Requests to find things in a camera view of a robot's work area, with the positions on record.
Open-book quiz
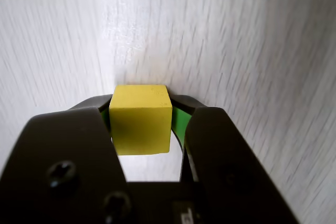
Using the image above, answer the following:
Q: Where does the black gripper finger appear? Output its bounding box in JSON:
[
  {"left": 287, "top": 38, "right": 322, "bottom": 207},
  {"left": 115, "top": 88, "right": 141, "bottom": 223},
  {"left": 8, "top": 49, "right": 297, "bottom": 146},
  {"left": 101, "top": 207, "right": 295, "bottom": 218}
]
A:
[{"left": 169, "top": 94, "right": 301, "bottom": 224}]

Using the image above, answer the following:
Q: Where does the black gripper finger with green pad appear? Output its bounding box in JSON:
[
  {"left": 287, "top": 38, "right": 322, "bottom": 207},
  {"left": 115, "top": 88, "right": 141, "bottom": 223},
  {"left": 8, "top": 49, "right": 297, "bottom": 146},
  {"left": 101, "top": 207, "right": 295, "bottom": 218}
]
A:
[{"left": 0, "top": 94, "right": 131, "bottom": 224}]

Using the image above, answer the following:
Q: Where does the yellow wooden cube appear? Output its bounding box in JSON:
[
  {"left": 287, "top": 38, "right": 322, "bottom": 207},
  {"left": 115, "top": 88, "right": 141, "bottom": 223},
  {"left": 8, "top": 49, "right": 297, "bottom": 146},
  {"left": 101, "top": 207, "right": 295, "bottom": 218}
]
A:
[{"left": 109, "top": 84, "right": 173, "bottom": 156}]

